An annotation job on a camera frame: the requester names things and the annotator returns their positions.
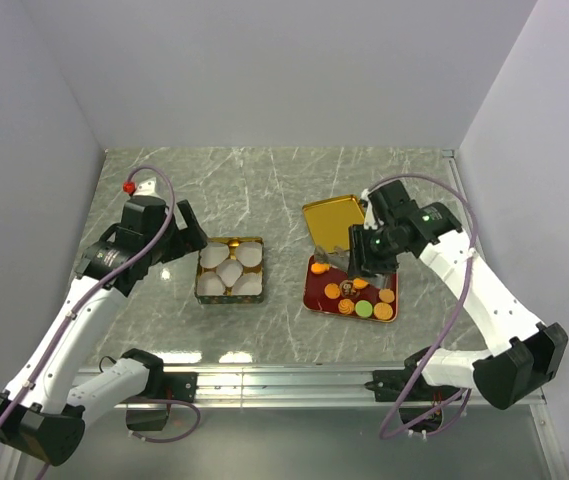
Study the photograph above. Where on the gold tin lid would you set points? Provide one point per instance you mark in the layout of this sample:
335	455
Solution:
329	220

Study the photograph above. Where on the white paper cup centre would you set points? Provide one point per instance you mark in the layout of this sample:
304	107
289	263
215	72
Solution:
229	271

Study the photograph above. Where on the orange round chip cookie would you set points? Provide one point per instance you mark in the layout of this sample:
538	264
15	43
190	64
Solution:
332	291

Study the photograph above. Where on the white paper cup top left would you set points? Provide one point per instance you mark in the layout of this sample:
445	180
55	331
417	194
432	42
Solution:
213	255

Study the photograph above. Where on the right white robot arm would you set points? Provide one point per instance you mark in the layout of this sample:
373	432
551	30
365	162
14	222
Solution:
521	352

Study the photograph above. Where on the white paper cup bottom left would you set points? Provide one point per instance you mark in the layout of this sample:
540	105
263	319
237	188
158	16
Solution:
210	284

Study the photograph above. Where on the square cookie tin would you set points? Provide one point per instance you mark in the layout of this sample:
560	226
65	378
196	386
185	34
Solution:
228	298

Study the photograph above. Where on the white paper cup top right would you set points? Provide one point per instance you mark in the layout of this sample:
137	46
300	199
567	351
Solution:
249	254

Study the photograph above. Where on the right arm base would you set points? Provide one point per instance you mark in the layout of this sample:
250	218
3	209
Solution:
418	409

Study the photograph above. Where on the red lacquer tray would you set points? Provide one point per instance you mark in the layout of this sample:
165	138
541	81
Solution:
314	299

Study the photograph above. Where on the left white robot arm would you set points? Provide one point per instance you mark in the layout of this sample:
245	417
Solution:
42	413

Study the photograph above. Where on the orange fish cookie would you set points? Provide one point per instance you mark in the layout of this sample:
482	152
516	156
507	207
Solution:
318	268
360	284

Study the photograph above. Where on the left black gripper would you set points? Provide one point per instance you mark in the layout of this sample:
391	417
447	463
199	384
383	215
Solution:
187	239

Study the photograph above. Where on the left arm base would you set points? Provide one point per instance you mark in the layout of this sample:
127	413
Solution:
168	411

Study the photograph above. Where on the white paper cup bottom right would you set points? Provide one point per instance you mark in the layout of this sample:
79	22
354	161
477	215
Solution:
249	284

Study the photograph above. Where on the aluminium rail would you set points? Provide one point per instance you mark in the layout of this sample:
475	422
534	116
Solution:
283	386

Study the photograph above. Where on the orange swirl cookie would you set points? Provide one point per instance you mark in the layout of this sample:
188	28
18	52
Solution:
346	306

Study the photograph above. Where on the white paper cup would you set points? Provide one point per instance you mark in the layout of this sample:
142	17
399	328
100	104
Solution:
229	271
210	284
249	284
213	255
249	254

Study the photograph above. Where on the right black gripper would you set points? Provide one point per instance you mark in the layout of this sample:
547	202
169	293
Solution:
359	258

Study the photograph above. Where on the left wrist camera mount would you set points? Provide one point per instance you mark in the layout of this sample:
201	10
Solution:
142	189

